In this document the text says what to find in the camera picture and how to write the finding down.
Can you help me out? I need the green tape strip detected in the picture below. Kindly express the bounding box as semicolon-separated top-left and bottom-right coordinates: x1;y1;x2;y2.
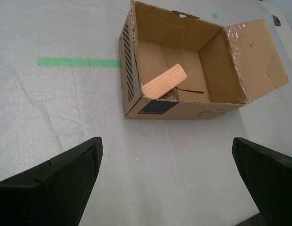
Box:
37;57;122;68

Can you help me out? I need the brown cardboard box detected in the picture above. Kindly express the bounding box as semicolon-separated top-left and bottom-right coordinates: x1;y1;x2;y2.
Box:
117;0;290;120

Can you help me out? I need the speckled beige rock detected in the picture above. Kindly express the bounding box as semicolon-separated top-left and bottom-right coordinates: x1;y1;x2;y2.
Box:
159;91;180;101

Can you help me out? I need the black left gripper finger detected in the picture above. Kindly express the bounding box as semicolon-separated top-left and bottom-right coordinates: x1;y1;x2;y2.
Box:
232;137;292;226
0;137;104;226

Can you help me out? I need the white woven table cover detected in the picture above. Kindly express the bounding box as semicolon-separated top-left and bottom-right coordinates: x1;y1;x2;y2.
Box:
0;0;292;226

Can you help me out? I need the light wooden block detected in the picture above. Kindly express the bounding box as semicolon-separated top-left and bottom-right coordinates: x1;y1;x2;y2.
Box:
141;63;188;100

